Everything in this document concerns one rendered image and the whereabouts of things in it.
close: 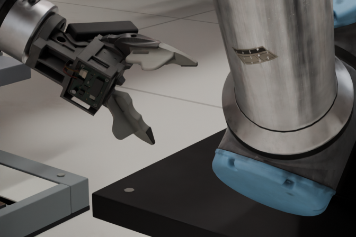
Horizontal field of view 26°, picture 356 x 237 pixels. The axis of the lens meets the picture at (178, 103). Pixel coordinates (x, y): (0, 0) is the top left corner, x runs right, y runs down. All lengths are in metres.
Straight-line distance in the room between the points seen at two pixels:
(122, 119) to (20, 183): 0.74
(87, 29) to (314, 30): 0.42
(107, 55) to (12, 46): 0.12
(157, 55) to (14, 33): 0.19
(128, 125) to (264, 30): 0.43
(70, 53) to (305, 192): 0.35
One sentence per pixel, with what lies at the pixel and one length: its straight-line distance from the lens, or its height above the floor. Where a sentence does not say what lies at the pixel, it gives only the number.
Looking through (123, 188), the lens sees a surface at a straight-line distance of 1.16.
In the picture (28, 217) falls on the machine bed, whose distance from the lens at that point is 1.67.
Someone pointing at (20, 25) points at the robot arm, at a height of 0.56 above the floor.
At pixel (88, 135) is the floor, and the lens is 2.29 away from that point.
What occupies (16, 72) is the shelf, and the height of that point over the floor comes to 0.44.
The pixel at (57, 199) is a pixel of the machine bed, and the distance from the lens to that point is 1.72.
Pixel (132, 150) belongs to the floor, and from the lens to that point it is 2.16.
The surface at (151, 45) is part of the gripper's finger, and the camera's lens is 1.01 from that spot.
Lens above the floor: 0.76
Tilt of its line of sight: 17 degrees down
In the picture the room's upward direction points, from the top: straight up
